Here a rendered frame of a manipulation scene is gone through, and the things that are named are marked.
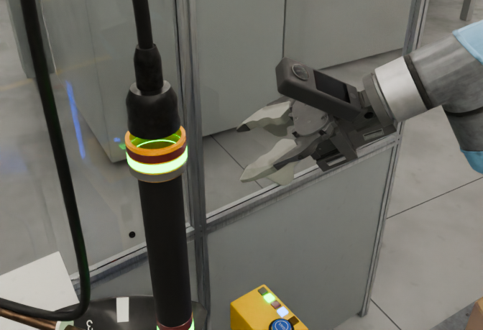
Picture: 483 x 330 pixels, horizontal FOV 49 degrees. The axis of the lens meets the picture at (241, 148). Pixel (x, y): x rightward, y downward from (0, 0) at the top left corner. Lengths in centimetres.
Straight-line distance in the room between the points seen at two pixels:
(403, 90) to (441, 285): 229
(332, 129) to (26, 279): 58
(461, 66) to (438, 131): 347
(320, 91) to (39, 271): 59
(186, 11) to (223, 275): 88
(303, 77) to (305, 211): 122
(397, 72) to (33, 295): 69
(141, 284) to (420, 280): 169
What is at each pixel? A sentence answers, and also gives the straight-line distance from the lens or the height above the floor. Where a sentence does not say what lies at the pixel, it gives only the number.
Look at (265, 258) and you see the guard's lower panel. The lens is 183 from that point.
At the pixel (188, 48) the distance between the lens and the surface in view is 124.
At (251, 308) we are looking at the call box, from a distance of 123.
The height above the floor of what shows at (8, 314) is 155.
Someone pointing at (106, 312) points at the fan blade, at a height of 143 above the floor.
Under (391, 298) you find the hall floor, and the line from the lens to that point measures 276.
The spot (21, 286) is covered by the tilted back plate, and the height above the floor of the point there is 134.
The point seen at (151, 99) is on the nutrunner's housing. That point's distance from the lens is 35.
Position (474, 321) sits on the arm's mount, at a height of 112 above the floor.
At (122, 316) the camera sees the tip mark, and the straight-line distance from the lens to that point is 78.
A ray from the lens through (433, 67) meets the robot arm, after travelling 66.
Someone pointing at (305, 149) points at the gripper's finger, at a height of 166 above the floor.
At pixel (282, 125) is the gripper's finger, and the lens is 76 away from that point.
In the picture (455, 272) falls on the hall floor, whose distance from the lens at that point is 299.
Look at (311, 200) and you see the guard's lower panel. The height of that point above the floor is 88.
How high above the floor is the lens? 202
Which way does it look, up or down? 33 degrees down
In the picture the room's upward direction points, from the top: straight up
